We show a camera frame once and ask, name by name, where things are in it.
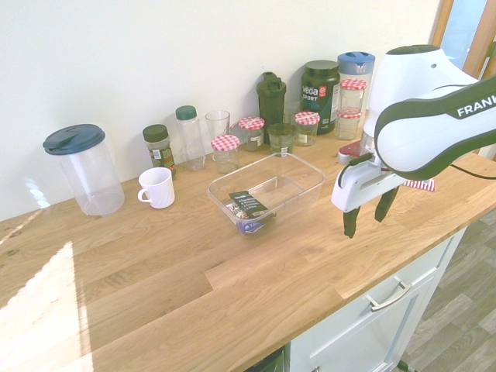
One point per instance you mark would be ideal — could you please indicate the black snack packet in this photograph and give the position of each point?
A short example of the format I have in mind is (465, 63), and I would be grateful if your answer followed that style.
(248, 203)

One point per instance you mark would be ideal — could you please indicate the tall clear drinking glass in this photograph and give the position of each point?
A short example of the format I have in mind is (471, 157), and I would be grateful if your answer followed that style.
(218, 124)

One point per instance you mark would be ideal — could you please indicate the clear pitcher light blue lid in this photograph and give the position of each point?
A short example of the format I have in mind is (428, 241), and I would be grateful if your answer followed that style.
(356, 64)

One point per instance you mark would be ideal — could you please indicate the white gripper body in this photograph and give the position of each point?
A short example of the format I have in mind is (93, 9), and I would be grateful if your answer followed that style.
(356, 186)

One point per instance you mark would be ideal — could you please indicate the white kitchen cabinet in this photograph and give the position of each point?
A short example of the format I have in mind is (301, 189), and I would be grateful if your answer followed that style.
(360, 333)

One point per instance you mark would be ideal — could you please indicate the red white striped chip bag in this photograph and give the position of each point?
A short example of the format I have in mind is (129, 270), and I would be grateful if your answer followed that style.
(420, 186)

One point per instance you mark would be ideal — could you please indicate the glass jar red checkered lid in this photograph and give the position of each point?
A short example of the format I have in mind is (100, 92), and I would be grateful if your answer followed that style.
(252, 133)
(348, 126)
(352, 95)
(307, 128)
(225, 153)

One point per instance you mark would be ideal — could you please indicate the clear pitcher dark blue lid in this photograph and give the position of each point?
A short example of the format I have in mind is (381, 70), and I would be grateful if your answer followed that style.
(89, 174)

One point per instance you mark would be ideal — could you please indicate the dark green protein powder tub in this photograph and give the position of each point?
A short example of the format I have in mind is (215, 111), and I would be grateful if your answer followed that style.
(319, 93)

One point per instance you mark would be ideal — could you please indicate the red and silver kitchen tool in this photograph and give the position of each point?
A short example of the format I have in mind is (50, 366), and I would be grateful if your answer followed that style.
(348, 153)

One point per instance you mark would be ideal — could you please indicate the glass jar green lid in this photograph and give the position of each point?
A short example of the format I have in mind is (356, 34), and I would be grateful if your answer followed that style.
(281, 139)

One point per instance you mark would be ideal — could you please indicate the clear bottle green cap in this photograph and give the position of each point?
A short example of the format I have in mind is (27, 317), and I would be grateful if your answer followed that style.
(190, 139)

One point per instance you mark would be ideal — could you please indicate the dark green shaker bottle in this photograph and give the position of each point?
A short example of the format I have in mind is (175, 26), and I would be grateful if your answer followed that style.
(271, 104)

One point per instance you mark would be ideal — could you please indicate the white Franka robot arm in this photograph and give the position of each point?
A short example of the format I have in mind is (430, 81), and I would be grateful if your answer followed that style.
(407, 128)

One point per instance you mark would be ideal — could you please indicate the clear plastic rectangular container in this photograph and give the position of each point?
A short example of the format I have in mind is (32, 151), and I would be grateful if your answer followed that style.
(294, 174)

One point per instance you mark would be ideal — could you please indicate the spice jar dark lid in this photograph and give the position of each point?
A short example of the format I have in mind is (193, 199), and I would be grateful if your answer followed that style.
(159, 151)

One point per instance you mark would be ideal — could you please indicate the white ceramic mug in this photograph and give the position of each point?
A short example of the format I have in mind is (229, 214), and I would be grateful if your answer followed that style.
(159, 190)

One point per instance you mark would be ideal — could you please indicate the wooden door frame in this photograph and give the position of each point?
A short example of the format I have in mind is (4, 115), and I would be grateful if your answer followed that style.
(441, 23)

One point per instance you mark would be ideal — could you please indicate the blue snack packet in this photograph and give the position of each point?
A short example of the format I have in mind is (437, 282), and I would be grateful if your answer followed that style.
(252, 228)

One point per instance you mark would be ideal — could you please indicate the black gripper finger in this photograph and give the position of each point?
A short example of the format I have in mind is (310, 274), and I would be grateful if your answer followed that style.
(385, 205)
(351, 222)

